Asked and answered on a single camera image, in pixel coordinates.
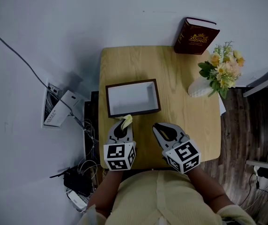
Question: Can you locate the person's pale yellow shirt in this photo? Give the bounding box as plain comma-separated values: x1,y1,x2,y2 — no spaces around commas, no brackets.
77,170,257,225

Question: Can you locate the white vase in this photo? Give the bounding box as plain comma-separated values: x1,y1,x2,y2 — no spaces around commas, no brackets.
187,76,215,98

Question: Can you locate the black router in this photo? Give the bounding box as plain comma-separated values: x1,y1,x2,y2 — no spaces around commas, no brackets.
49,167,93,197

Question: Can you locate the white desk frame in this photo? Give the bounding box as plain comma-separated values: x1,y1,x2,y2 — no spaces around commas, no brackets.
243,67,268,173

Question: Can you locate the yellow flower bouquet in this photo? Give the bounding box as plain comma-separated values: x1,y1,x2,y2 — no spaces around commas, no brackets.
197,40,246,100

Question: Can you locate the grey wall cable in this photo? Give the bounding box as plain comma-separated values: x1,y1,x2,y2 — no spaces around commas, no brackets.
0,21,95,141

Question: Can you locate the yellow cloth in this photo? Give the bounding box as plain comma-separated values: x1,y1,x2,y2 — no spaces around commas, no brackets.
115,114,134,131

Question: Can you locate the person's left forearm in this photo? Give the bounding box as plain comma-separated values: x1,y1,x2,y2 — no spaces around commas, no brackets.
87,170,125,217

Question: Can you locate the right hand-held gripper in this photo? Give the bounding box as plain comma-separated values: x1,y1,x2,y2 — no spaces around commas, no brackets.
152,122,201,174

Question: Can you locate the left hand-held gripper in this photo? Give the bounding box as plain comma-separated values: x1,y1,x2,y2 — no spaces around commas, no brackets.
103,120,137,172

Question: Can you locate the white wall junction box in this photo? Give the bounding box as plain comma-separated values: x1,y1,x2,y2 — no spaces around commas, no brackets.
41,78,89,129

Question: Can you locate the white paper sheet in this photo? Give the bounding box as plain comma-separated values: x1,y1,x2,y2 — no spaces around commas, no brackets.
218,95,227,115

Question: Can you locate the dark red book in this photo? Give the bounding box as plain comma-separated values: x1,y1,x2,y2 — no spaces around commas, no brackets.
173,17,221,56

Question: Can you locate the bundle of white cables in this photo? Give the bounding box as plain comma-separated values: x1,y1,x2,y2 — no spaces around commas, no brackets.
77,118,107,192

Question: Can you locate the person's right forearm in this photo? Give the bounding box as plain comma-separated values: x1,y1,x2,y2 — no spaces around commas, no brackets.
186,166,234,213

